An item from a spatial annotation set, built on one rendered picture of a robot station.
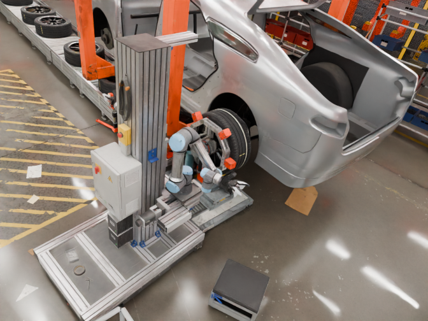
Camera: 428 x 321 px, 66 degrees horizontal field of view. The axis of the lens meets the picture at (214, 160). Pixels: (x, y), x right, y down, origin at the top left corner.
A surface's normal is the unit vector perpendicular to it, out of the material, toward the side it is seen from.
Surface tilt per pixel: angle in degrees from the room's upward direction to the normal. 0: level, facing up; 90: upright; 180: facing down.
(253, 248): 0
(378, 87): 90
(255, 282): 0
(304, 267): 0
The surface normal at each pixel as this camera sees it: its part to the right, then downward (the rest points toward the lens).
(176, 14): 0.65, 0.54
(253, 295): 0.15, -0.77
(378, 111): -0.75, 0.32
